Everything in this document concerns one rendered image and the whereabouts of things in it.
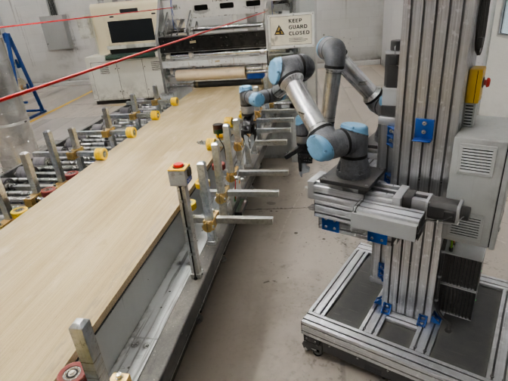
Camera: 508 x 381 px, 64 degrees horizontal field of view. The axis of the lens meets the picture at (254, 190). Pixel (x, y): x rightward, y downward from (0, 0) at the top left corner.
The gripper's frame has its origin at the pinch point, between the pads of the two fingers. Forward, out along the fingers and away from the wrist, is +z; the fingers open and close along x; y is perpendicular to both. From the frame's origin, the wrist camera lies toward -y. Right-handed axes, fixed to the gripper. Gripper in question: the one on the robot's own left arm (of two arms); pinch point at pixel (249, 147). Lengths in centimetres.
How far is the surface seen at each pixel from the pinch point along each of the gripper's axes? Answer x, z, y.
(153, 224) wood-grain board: 31, 9, -76
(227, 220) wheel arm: 1, 17, -56
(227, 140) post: 9.9, -8.1, -10.8
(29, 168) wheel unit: 117, -4, -40
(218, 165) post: 9.4, -3.3, -35.7
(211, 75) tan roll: 87, -6, 219
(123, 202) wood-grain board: 55, 9, -56
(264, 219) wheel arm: -17, 17, -56
